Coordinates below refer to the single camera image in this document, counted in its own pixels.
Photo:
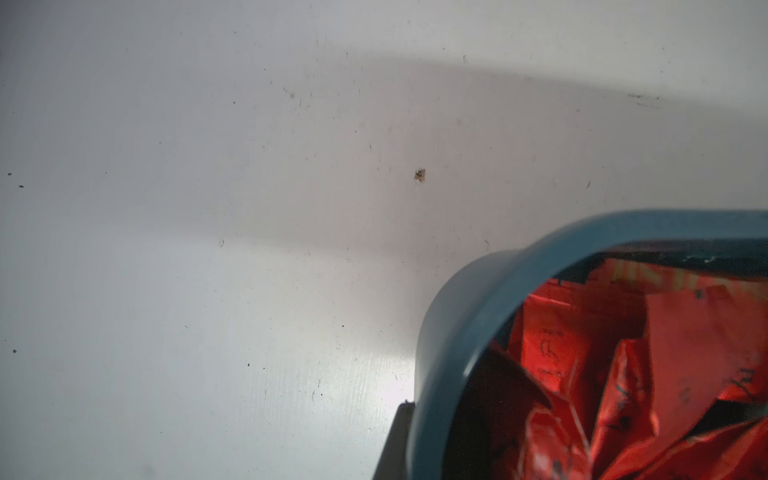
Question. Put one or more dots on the teal storage box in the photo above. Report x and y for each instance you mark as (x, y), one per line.
(481, 297)

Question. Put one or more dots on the red tea bag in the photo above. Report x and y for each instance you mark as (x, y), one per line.
(554, 443)
(660, 385)
(570, 332)

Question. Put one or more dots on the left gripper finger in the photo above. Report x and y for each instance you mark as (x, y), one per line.
(392, 461)

